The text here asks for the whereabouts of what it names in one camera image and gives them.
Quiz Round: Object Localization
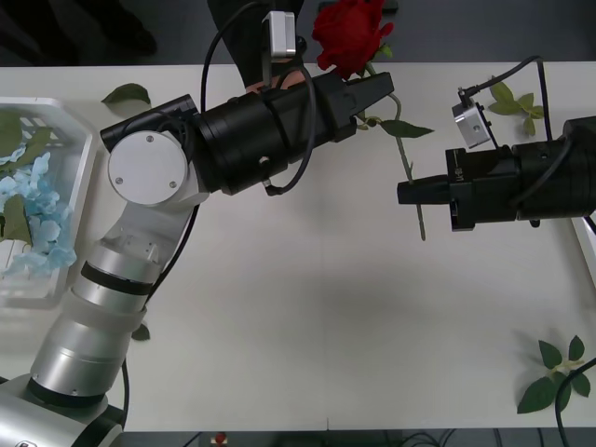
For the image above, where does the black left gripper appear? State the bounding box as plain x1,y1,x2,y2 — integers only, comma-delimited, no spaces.
262,71,396,166

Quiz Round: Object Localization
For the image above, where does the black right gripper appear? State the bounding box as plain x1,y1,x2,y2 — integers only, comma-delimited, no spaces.
396,145,521,232

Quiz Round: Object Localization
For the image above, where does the red rose with stem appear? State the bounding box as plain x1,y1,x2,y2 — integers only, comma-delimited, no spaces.
311,0,436,242

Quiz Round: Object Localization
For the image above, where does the person's hand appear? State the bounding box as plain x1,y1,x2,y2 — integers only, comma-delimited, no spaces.
244,69,309,94

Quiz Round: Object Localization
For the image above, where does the shallow white plastic box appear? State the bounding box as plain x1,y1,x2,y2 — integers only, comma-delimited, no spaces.
571,216,596,277
0,96,101,310

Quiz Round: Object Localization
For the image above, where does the loose dark green leaf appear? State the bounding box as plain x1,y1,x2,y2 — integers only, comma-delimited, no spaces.
101,82,152,108

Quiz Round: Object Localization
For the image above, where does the pale grey right wrist camera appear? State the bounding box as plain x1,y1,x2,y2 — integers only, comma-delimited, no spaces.
450,99,496,152

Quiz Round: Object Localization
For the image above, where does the pale grey wrist camera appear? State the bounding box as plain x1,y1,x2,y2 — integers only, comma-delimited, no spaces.
450,99,496,152
261,9,298,61

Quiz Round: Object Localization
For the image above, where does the pale grey left wrist camera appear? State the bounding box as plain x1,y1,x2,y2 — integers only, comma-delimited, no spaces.
261,9,298,61

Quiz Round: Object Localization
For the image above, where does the black cable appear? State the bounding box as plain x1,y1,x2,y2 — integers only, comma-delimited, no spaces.
553,359,596,447

